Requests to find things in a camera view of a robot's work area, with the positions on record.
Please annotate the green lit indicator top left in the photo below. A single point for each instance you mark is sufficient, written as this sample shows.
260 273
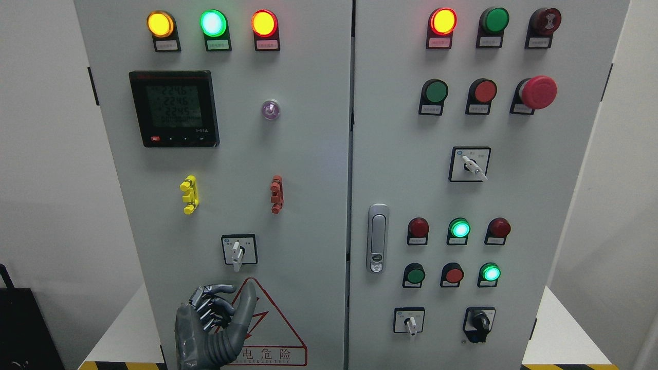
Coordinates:
215 27

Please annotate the red terminal clip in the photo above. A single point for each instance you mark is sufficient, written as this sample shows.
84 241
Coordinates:
277 195

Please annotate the black digital power meter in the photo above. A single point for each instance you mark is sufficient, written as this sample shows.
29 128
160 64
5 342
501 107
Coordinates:
175 108

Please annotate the white rotary switch door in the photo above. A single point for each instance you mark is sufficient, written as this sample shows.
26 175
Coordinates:
239 250

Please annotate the dark red indicator middle left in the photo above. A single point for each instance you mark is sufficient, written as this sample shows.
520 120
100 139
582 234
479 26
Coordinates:
417 232

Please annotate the grey cabinet door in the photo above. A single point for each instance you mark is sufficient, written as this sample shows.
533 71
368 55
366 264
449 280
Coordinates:
302 250
402 159

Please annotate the clear small lamp bulb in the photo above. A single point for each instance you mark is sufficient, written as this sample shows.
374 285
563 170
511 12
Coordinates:
271 109

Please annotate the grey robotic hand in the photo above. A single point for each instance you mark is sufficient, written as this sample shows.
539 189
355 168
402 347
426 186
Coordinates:
209 331

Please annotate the red electric hazard warning sticker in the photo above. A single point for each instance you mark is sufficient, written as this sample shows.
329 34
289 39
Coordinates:
270 339

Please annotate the black rotary selector switch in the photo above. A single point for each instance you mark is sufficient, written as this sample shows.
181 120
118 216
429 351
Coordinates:
478 323

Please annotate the green push button upper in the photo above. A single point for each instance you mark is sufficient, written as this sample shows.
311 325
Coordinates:
433 95

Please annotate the white rotary switch upper right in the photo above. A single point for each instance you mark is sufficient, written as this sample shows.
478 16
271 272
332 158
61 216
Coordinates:
469 163

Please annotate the yellow terminal clip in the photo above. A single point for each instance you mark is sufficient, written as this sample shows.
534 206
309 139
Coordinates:
189 194

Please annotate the yellow indicator light top left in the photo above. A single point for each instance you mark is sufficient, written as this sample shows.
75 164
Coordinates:
164 31

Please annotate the grey right cabinet door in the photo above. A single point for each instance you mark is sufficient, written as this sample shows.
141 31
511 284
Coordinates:
402 159

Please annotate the dark red indicator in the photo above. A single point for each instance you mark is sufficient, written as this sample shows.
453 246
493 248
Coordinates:
497 232
417 232

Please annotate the green lit indicator middle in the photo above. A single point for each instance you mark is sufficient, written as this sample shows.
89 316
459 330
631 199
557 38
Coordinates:
458 231

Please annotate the red emergency stop mushroom button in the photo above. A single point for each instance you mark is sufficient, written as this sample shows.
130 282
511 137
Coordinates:
532 94

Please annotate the white rotary switch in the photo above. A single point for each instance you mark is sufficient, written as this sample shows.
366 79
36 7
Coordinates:
469 163
408 320

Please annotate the red lit indicator right door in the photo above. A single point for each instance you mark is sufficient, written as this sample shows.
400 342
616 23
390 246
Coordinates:
440 28

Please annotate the red-ringed lit indicator left door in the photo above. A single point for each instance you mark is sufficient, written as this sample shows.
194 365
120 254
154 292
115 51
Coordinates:
265 31

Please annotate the red push button upper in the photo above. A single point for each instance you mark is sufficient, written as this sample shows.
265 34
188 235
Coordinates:
481 93

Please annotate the grey left cabinet door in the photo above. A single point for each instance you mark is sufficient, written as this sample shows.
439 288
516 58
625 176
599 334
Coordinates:
302 250

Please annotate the dark red indicator middle right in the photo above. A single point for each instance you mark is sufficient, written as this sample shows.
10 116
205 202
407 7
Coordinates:
497 232

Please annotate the green lit push button lower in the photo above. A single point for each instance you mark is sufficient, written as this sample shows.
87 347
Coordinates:
488 275

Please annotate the silver door handle lock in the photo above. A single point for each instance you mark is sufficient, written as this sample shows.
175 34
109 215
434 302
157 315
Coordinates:
378 217

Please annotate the dark red buzzer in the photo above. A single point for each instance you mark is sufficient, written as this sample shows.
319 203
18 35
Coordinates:
541 26

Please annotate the green lit indicator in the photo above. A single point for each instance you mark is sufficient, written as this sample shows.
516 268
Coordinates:
215 27
458 231

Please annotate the white rotary switch lower right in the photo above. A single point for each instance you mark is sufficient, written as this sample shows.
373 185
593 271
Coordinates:
408 320

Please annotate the red push button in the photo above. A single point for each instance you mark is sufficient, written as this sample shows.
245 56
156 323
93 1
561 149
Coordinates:
452 275
481 93

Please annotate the green unlit indicator top right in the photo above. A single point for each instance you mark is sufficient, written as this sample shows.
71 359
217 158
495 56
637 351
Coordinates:
492 24

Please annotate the red push button lower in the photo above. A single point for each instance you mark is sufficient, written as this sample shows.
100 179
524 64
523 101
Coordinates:
452 275

